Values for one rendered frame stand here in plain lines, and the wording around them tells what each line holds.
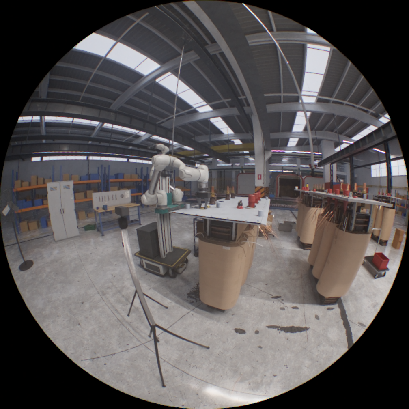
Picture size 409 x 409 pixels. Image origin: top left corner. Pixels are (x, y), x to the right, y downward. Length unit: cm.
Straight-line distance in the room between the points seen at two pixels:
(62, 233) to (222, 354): 506
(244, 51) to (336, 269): 430
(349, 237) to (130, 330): 274
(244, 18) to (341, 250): 929
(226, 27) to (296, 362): 491
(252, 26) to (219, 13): 609
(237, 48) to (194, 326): 492
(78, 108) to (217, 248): 706
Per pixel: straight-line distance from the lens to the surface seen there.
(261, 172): 1197
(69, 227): 520
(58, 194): 507
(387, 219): 617
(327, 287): 218
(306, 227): 372
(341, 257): 195
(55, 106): 711
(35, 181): 862
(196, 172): 110
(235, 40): 360
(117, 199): 590
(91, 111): 712
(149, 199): 181
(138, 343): 181
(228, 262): 123
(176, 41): 978
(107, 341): 195
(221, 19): 335
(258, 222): 84
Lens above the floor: 159
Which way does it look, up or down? 8 degrees down
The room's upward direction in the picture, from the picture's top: straight up
